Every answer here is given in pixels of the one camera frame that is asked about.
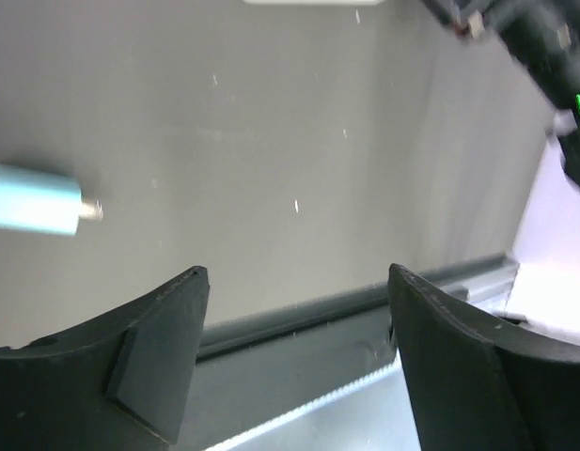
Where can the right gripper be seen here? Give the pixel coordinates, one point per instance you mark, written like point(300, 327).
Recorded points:
point(466, 19)

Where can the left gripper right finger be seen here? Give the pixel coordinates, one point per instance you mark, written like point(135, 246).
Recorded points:
point(477, 381)

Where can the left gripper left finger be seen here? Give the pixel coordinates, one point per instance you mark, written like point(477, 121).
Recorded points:
point(119, 381)

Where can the teal plug adapter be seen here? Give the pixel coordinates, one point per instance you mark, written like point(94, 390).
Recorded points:
point(38, 202)

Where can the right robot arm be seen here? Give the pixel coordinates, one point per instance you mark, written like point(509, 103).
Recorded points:
point(544, 37)

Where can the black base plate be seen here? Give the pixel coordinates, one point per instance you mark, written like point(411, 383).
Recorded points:
point(317, 376)

